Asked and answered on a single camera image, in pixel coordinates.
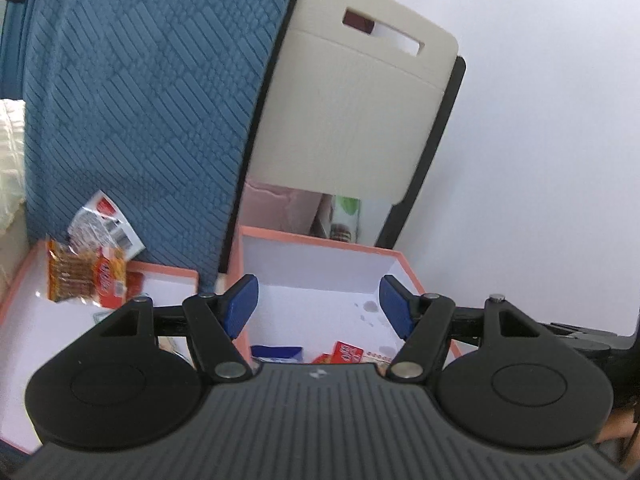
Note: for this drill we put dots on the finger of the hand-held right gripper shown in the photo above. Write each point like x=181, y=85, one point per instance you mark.
x=585, y=341

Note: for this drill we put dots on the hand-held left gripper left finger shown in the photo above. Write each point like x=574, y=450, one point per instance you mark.
x=241, y=306

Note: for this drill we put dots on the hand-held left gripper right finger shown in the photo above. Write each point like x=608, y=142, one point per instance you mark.
x=396, y=309

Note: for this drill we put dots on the blue and white snack packet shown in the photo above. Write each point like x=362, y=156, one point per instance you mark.
x=277, y=354

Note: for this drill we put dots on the shiny red snack packet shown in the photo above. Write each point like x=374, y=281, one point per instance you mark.
x=340, y=352

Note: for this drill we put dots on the pink-rimmed white cardboard box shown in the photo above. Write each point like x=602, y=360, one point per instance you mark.
x=320, y=270

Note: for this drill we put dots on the small red sausage stick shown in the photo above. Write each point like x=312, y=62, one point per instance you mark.
x=135, y=282

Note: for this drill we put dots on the white and red snack packet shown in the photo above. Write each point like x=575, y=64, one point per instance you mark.
x=102, y=225

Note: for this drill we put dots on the brown sticks snack packet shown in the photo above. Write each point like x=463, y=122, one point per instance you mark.
x=80, y=272

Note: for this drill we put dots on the pink-rimmed white box lid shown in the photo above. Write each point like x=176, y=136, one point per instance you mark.
x=35, y=340

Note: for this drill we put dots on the person's right hand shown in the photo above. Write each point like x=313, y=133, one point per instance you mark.
x=620, y=430

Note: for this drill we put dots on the green and white package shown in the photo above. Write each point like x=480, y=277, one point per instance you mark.
x=345, y=215

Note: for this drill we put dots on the pink wrapped package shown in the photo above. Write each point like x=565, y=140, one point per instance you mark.
x=280, y=205

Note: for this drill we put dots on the blue quilted cushion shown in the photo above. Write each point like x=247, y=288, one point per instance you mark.
x=145, y=110

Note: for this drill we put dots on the cream quilted pillow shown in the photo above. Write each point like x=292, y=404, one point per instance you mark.
x=10, y=160

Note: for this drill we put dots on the blue curtain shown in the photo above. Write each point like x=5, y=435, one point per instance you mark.
x=15, y=40

